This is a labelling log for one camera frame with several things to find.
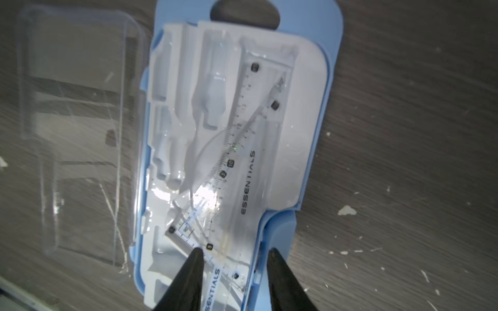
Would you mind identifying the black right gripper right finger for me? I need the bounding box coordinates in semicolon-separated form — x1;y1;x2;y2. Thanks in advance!
267;248;318;311

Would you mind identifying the blue ruler set case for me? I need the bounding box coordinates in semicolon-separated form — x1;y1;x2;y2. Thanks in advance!
18;1;343;310

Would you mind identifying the clear triangle set square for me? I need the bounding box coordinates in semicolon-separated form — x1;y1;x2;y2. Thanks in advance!
168;72;287;291

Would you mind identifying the clear straight essentials ruler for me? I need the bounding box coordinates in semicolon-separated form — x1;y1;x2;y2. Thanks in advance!
196;62;292;310

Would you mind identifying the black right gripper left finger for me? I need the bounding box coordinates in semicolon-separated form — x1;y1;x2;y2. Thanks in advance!
153;248;204;311

